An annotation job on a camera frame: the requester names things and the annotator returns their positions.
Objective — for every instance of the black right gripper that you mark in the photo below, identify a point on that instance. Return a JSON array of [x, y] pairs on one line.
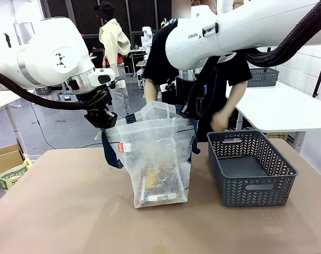
[[185, 92]]

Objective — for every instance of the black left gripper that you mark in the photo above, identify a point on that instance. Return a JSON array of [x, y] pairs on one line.
[[102, 119]]

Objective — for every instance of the grey plastic lattice basket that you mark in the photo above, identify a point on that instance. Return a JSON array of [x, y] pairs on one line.
[[250, 169], [263, 76]]

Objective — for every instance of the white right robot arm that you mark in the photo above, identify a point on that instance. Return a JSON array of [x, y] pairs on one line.
[[242, 29]]

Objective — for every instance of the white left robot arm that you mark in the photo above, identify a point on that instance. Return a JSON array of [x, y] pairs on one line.
[[49, 53]]

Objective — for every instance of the person's left forearm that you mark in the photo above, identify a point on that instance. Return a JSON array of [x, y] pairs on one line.
[[236, 100]]

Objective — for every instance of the person's right forearm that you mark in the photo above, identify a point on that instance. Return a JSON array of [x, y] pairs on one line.
[[150, 92]]

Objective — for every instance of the person's left hand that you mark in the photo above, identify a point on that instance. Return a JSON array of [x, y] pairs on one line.
[[220, 120]]

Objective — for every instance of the metal floor plate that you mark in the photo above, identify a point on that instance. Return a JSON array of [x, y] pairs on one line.
[[97, 136]]

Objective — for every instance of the person in black t-shirt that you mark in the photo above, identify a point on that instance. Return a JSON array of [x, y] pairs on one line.
[[160, 61]]

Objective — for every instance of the clear storage bin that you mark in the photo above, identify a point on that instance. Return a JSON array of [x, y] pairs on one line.
[[67, 96]]

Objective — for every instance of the small white background robot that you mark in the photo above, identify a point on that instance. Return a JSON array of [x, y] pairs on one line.
[[146, 37]]

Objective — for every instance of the mannequin with beige jacket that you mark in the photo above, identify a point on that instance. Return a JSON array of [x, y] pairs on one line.
[[114, 45]]

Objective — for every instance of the large white side table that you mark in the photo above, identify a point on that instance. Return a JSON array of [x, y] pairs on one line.
[[279, 108]]

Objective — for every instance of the white table with round leg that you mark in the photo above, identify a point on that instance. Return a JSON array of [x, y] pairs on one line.
[[4, 99]]

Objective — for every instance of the cardboard box with papers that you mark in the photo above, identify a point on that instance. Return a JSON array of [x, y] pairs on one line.
[[13, 174]]

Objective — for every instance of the brown cardboard box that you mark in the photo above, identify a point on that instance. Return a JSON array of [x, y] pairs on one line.
[[4, 161]]

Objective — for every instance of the framed wall board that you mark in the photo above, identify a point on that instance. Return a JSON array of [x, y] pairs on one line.
[[24, 30]]

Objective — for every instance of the black camera on stand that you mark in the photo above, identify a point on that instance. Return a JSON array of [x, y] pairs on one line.
[[7, 39]]

